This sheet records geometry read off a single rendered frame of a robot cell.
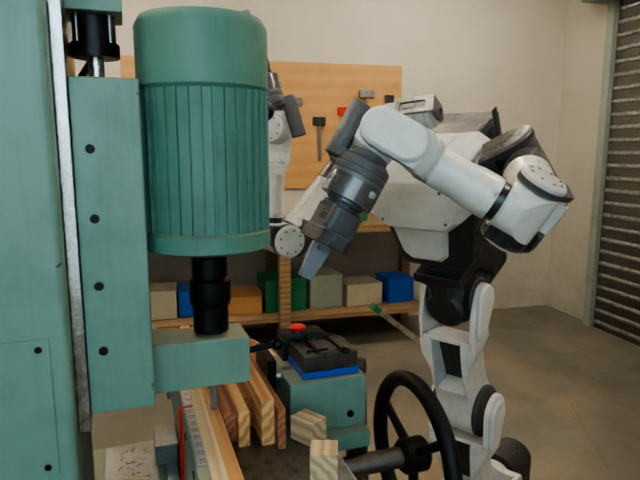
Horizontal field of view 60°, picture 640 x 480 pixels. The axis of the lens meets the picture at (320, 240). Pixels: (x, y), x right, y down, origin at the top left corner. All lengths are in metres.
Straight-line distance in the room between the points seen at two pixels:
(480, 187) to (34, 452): 0.69
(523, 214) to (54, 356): 0.67
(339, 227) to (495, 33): 4.03
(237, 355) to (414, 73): 3.78
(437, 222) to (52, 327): 0.82
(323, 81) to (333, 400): 3.40
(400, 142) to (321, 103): 3.32
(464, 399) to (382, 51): 3.20
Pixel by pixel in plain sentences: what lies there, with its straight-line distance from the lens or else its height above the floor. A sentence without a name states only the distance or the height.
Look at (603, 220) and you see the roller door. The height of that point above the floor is 0.82.
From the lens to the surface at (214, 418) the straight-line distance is 0.88.
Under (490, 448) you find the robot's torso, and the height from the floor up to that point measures 0.54.
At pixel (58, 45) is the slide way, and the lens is 0.73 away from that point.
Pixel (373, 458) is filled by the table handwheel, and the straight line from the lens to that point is 1.00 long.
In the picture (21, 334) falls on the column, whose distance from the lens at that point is 0.72.
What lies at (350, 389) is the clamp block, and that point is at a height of 0.94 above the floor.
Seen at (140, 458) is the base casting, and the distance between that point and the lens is 1.09.
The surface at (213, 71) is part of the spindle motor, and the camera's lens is 0.72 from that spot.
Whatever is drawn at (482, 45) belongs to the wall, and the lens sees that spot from 4.72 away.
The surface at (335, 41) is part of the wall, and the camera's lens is 4.27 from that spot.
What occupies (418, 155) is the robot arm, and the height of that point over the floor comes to 1.33.
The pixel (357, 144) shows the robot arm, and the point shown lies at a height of 1.34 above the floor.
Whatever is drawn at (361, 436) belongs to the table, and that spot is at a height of 0.86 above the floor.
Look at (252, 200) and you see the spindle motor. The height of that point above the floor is 1.27.
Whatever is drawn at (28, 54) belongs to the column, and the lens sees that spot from 0.70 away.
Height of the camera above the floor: 1.34
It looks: 9 degrees down
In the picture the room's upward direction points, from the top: straight up
